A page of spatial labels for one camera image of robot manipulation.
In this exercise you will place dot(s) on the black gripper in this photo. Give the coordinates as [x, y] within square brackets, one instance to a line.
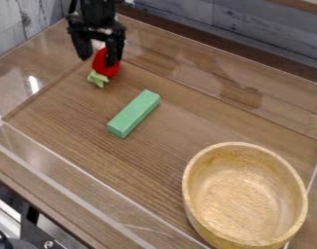
[110, 31]

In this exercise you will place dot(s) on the wooden bowl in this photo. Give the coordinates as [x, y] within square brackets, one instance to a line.
[243, 196]

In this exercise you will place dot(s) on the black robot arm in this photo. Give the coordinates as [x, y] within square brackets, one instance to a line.
[95, 10]

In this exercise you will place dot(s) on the red plush strawberry toy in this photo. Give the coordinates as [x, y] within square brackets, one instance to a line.
[102, 72]

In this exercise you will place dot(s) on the clear acrylic table enclosure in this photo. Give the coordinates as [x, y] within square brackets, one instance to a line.
[108, 188]

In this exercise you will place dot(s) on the green rectangular block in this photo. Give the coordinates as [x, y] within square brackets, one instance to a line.
[134, 113]

